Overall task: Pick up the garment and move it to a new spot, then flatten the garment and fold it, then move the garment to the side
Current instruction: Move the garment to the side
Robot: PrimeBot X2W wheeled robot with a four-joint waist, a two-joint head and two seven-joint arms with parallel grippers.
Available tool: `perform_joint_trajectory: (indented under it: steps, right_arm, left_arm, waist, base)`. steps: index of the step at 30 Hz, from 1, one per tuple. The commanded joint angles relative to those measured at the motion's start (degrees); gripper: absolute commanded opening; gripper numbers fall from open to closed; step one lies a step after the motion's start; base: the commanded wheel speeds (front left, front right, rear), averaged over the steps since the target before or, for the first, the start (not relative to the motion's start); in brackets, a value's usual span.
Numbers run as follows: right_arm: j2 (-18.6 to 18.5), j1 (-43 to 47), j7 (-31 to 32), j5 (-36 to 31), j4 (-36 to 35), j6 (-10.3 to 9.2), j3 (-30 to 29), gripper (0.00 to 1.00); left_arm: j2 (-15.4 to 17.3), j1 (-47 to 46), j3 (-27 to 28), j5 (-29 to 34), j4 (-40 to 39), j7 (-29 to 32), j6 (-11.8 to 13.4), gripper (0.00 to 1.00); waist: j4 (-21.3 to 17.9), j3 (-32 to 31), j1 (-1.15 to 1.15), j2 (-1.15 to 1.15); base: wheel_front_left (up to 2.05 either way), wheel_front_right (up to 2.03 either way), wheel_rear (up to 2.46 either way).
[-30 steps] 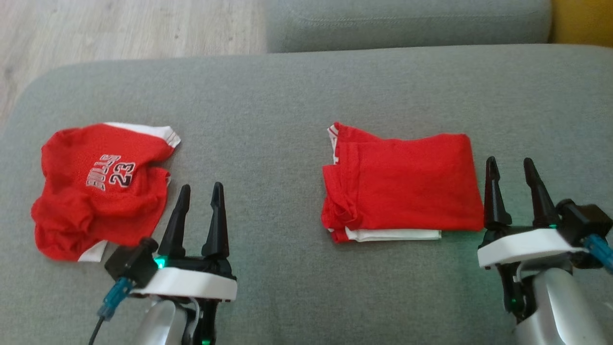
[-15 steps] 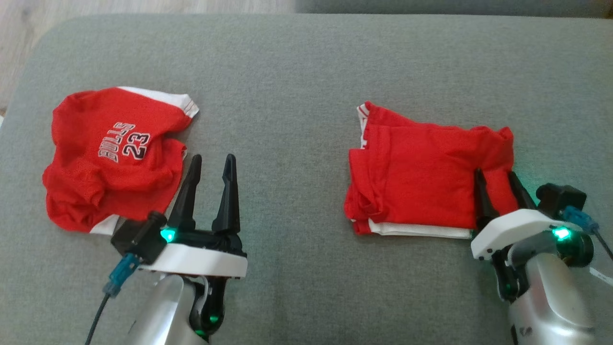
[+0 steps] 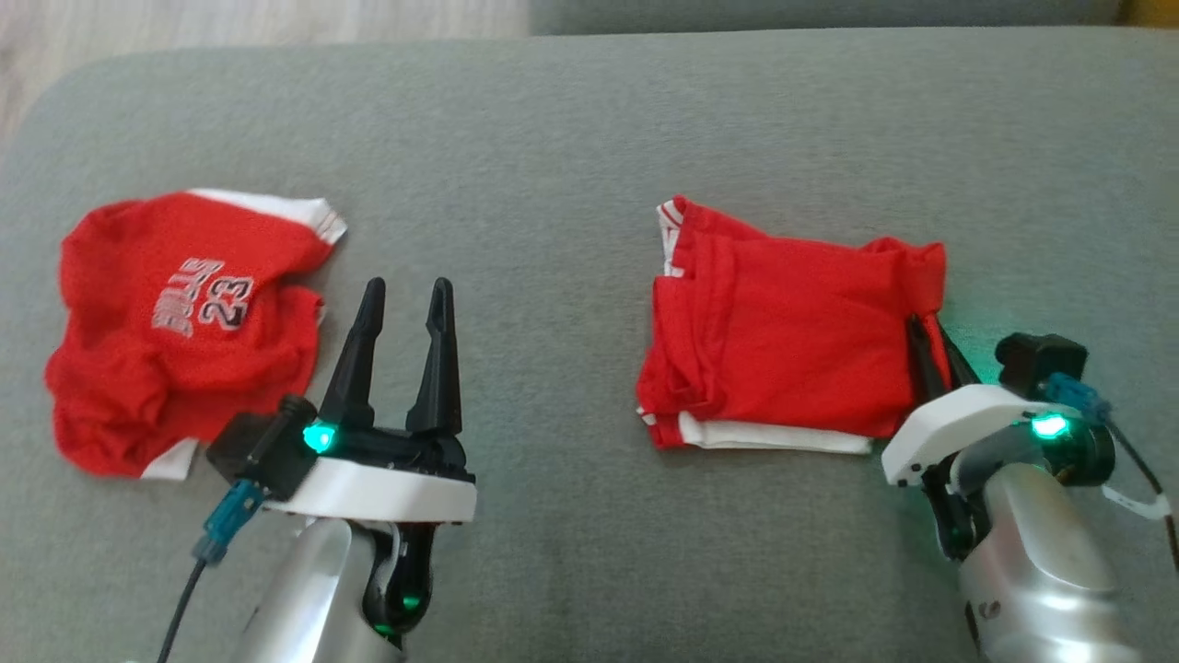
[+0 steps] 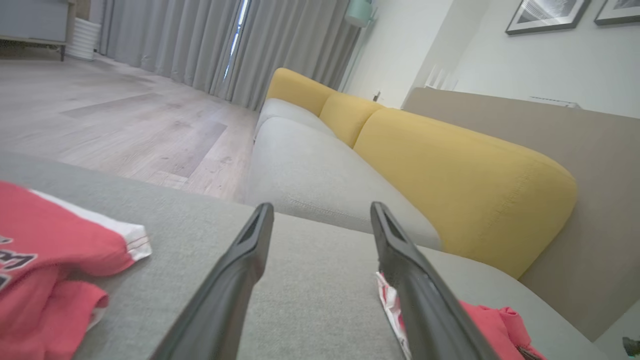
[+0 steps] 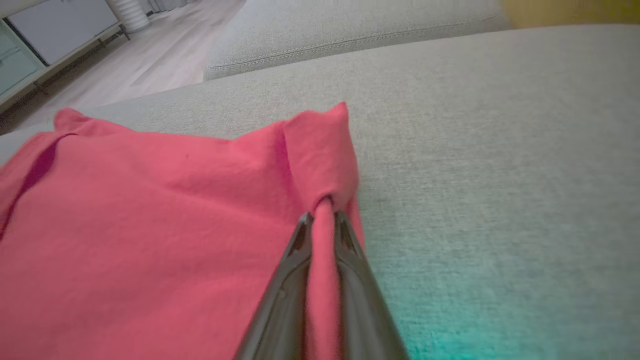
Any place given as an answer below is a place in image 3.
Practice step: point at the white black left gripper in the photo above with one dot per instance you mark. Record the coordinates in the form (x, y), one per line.
(387, 488)

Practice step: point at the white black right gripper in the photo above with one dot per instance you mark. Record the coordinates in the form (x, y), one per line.
(949, 424)

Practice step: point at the red white Bulls jersey shirt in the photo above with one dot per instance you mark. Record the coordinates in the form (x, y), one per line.
(792, 341)

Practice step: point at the red white Bulls shorts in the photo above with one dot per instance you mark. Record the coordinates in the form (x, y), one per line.
(166, 368)

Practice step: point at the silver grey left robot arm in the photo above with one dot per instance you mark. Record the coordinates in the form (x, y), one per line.
(304, 599)

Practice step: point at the grey fabric sofa cushion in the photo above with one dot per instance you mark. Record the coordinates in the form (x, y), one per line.
(829, 14)

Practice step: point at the yellow sofa cushion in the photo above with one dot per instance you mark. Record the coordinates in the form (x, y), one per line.
(1151, 11)

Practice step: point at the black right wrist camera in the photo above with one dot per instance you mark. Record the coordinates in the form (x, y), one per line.
(1050, 368)

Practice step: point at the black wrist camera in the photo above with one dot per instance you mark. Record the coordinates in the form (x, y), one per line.
(267, 447)
(1050, 368)

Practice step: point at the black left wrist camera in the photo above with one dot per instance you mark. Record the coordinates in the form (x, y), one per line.
(267, 447)

